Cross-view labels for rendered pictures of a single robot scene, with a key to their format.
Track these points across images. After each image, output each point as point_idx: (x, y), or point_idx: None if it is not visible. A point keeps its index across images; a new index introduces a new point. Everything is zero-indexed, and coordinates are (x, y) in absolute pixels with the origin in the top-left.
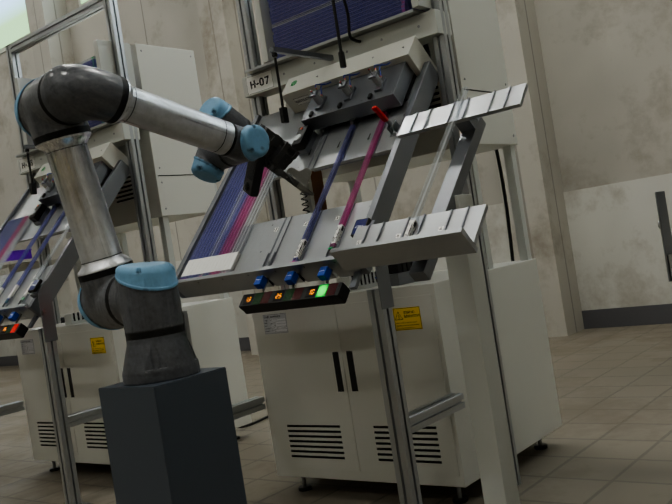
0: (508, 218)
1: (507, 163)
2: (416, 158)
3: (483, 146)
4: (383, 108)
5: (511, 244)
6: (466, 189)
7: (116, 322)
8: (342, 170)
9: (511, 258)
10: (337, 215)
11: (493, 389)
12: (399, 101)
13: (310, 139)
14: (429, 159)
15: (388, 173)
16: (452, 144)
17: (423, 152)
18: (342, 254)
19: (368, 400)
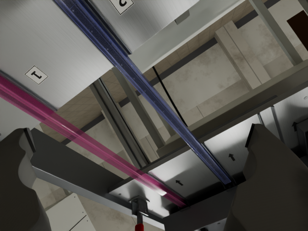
0: (165, 90)
1: (168, 125)
2: (207, 120)
3: (169, 140)
4: (185, 212)
5: (157, 77)
6: (114, 129)
7: None
8: (286, 81)
9: (154, 69)
10: (46, 79)
11: None
12: (164, 225)
13: (305, 145)
14: (211, 115)
15: (48, 181)
16: (140, 162)
17: (195, 131)
18: None
19: None
